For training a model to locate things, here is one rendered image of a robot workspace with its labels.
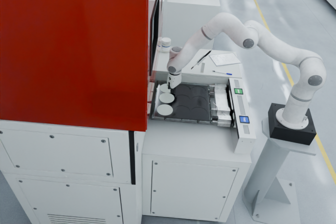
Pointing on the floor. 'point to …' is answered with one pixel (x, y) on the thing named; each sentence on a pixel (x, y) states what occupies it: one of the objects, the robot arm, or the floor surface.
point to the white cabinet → (190, 187)
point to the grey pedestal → (273, 183)
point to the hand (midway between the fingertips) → (173, 90)
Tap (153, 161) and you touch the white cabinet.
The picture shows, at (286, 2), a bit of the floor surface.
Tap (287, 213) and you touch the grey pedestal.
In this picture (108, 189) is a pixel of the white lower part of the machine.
